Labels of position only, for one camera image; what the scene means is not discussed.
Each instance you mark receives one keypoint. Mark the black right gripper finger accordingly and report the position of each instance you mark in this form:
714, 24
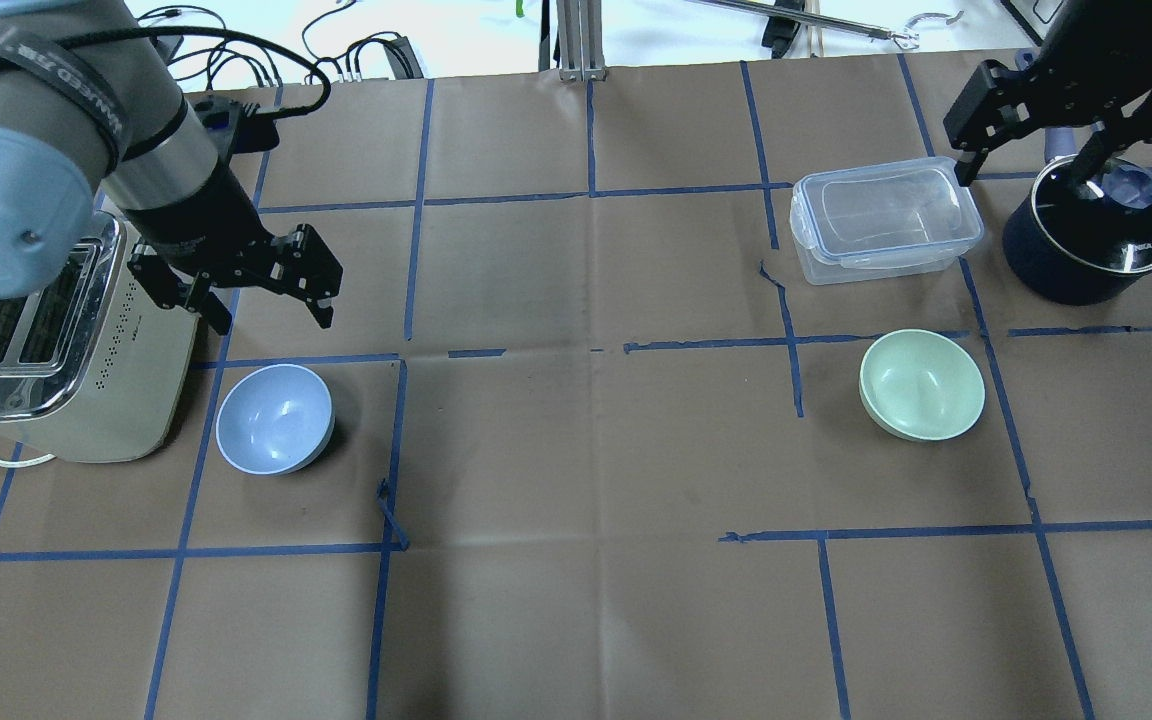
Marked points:
1126, 119
991, 110

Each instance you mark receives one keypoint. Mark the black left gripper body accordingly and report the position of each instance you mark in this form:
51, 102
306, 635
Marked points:
198, 220

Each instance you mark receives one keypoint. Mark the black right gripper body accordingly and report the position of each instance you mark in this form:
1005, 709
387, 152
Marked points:
1108, 45

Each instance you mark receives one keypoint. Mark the blue bowl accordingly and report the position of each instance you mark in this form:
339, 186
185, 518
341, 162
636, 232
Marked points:
275, 421

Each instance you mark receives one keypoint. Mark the green bowl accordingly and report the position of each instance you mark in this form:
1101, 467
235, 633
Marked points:
921, 386

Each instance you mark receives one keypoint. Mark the clear plastic lidded container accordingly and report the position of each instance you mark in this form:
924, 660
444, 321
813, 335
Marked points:
867, 223

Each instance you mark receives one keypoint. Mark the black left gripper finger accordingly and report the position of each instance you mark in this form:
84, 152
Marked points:
196, 297
305, 269

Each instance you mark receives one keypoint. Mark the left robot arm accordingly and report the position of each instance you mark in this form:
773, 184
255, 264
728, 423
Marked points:
87, 106

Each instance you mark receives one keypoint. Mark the aluminium frame post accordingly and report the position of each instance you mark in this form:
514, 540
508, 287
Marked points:
579, 41

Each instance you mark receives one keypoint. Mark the cream chrome toaster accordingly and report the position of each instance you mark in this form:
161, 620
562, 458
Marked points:
91, 368

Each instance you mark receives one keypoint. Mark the dark blue saucepan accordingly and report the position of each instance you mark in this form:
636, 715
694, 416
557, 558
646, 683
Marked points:
1081, 244

